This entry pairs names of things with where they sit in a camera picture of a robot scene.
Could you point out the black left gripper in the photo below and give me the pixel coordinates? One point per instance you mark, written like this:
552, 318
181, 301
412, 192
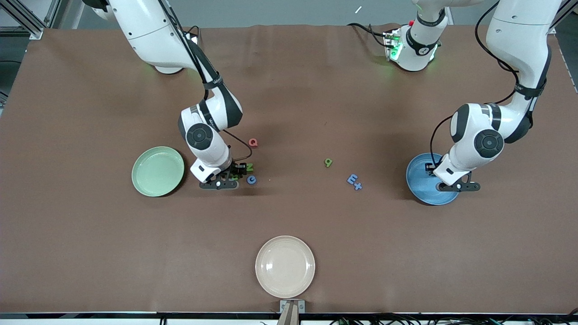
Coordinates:
431, 167

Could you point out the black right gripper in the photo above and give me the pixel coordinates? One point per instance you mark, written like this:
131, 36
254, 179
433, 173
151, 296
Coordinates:
236, 168

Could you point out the red foam letter Q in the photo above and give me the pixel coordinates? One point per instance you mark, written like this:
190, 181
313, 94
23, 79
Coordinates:
250, 142

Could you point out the blue foam letter x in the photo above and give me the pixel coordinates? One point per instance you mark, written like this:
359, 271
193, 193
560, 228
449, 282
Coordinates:
357, 186

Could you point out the blue foam letter m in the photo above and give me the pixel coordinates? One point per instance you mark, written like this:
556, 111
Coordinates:
351, 179

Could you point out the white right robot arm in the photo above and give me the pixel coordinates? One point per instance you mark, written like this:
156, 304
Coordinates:
149, 31

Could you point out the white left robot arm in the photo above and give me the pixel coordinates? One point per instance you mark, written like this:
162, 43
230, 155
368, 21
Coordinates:
519, 36

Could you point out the blue foam letter G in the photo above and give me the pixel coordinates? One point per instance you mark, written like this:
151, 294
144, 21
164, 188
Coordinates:
248, 180

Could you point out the blue plate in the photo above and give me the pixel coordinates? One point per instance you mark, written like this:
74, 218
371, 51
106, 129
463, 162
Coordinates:
420, 189

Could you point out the light green plate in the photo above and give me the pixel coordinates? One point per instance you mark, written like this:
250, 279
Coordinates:
158, 171

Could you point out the beige plate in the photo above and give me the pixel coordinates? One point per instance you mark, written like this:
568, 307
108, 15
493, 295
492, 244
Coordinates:
285, 266

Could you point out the brown table cover sheet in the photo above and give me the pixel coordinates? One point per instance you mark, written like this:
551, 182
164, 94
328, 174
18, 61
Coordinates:
316, 90

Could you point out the grey metal camera bracket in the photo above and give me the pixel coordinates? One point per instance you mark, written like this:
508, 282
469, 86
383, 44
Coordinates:
282, 309

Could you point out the beige camera mount arm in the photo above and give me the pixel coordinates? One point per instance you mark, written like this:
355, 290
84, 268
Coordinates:
289, 318

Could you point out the black table edge rail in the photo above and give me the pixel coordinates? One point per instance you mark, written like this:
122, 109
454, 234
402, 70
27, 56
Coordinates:
90, 315

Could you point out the aluminium frame post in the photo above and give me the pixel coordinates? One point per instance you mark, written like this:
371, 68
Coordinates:
564, 18
22, 16

